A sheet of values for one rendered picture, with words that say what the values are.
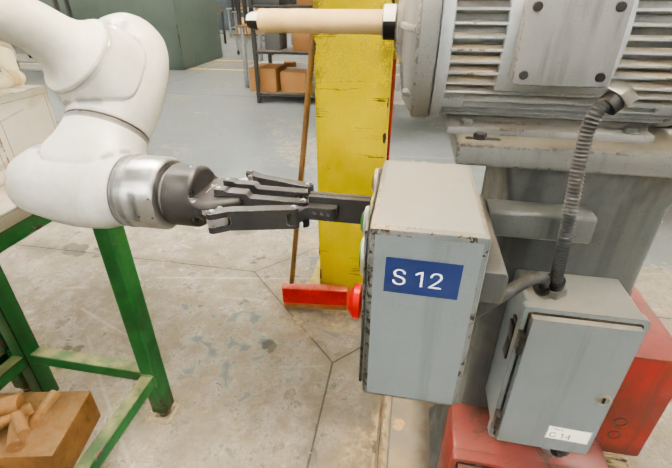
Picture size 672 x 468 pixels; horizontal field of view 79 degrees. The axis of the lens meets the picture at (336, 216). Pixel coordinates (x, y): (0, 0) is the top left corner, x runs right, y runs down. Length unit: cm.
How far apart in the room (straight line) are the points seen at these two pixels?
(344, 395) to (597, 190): 122
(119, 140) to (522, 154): 49
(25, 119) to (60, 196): 59
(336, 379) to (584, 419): 108
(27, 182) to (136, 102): 15
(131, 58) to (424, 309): 46
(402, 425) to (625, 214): 79
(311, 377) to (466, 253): 138
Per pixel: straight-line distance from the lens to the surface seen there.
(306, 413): 158
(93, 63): 58
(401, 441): 119
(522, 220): 58
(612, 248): 68
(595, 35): 53
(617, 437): 96
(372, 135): 158
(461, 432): 83
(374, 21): 62
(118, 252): 122
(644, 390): 87
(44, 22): 58
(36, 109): 116
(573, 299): 64
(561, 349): 63
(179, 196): 49
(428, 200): 38
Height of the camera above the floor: 128
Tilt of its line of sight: 28 degrees down
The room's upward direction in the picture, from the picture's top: straight up
